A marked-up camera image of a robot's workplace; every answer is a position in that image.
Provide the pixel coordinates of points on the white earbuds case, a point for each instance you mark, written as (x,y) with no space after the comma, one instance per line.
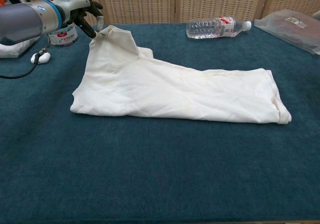
(45,58)

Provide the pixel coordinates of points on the white short-sleeve T-shirt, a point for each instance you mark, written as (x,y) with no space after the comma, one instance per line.
(175,91)

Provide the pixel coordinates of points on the blue carpet table cover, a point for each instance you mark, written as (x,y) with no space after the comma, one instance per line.
(75,159)

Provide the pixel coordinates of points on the orange object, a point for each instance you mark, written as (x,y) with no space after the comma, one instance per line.
(2,0)

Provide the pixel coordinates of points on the clear round plastic jar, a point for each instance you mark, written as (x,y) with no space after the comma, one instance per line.
(65,37)

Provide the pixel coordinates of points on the clear plastic water bottle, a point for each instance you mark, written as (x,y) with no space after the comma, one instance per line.
(212,27)

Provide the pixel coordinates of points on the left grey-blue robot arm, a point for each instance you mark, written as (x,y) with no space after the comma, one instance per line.
(22,21)

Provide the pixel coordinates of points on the white garment in plastic bag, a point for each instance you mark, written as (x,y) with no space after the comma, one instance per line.
(10,50)

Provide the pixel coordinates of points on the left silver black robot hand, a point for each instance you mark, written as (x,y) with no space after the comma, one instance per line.
(72,7)

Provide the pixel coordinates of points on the woven wooden folding screen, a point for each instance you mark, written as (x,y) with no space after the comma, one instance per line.
(137,4)

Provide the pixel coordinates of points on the dark red garment frosted bag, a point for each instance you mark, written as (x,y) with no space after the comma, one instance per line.
(295,31)

